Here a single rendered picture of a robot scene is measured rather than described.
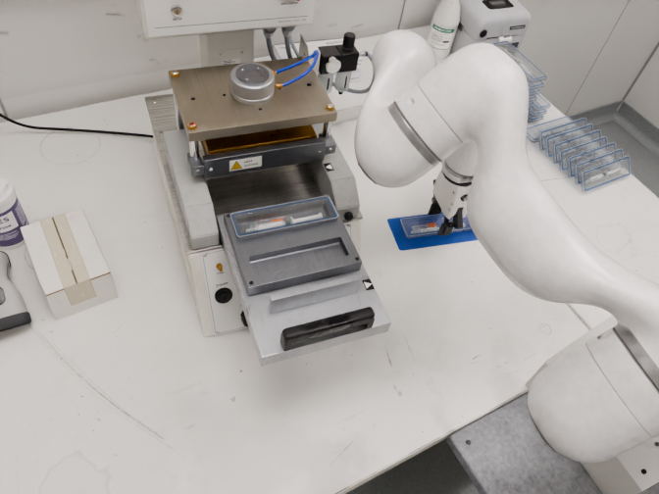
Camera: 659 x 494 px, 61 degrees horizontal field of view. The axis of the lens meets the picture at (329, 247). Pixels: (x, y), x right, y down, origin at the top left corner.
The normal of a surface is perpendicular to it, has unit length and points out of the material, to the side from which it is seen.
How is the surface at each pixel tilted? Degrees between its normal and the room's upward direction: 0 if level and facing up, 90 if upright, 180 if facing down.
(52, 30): 90
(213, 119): 0
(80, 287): 88
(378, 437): 0
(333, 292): 90
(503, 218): 55
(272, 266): 0
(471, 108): 68
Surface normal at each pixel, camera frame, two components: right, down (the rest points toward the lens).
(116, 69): 0.47, 0.73
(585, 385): -0.65, -0.43
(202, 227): 0.32, 0.02
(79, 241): 0.10, -0.61
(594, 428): -0.32, 0.22
